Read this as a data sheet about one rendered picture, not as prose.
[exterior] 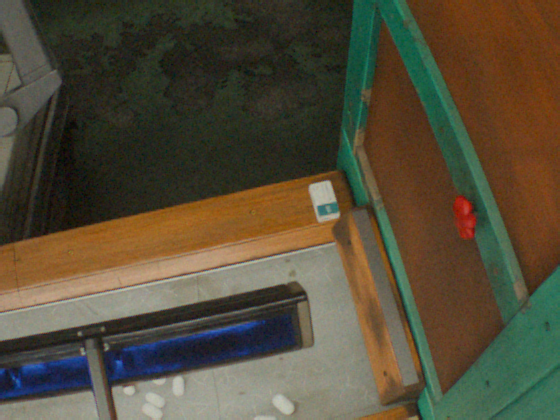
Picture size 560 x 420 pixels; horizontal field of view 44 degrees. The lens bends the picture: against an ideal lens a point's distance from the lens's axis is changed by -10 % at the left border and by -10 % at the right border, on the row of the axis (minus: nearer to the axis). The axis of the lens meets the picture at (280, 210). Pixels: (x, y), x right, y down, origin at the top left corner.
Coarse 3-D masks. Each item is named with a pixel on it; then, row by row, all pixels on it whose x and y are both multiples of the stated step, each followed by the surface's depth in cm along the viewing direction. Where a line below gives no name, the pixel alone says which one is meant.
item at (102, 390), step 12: (84, 348) 77; (96, 348) 77; (108, 348) 78; (96, 360) 76; (96, 372) 75; (108, 372) 76; (96, 384) 75; (108, 384) 75; (96, 396) 74; (108, 396) 74; (96, 408) 74; (108, 408) 73
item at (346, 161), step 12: (348, 144) 121; (348, 156) 123; (336, 168) 136; (348, 168) 126; (348, 180) 127; (360, 180) 118; (360, 192) 120; (360, 204) 123; (420, 396) 106; (420, 408) 108; (432, 408) 101
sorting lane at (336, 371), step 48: (144, 288) 120; (192, 288) 120; (240, 288) 120; (336, 288) 120; (0, 336) 116; (336, 336) 117; (144, 384) 113; (192, 384) 113; (240, 384) 113; (288, 384) 113; (336, 384) 113
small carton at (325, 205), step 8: (312, 184) 124; (320, 184) 124; (328, 184) 124; (312, 192) 123; (320, 192) 123; (328, 192) 123; (312, 200) 124; (320, 200) 122; (328, 200) 122; (320, 208) 122; (328, 208) 122; (336, 208) 122; (320, 216) 121; (328, 216) 122; (336, 216) 123
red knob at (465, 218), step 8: (456, 200) 70; (464, 200) 69; (456, 208) 70; (464, 208) 68; (456, 216) 70; (464, 216) 69; (472, 216) 68; (456, 224) 71; (464, 224) 69; (472, 224) 68; (464, 232) 69; (472, 232) 69
